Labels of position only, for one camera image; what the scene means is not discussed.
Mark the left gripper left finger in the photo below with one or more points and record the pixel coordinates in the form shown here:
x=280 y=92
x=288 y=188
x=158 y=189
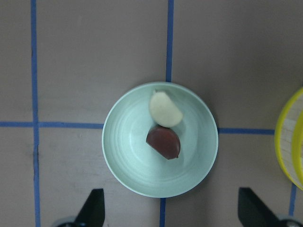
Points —
x=92 y=213

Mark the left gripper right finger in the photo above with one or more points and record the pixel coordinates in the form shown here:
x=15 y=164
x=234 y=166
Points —
x=252 y=211

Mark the yellow top steamer layer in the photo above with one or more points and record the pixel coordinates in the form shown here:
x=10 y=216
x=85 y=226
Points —
x=288 y=139

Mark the brown bun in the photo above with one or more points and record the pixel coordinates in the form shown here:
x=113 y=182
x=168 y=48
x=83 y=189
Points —
x=165 y=141

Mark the white bun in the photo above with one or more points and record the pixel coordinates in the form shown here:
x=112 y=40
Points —
x=163 y=110

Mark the light green plate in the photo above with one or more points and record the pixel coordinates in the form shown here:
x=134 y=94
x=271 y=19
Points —
x=153 y=160

